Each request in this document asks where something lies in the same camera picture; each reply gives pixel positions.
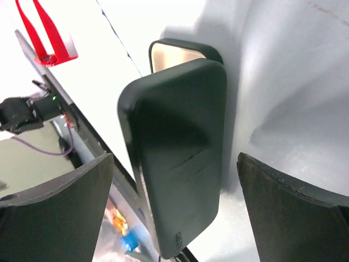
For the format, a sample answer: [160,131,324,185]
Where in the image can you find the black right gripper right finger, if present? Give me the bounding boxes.
[237,153,348,261]

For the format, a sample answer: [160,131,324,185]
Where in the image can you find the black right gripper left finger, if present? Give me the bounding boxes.
[1,153,113,261]

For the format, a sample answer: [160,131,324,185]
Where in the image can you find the dark green glasses case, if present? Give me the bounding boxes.
[117,38,227,259]

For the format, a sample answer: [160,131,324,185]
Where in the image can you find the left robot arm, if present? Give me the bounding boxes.
[1,93,69,134]

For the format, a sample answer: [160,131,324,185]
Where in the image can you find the red sunglasses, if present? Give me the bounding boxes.
[15,0,79,68]

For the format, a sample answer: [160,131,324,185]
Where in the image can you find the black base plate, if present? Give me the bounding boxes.
[40,73,200,262]

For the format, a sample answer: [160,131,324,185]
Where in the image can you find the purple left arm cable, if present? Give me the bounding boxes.
[10,122,74,157]

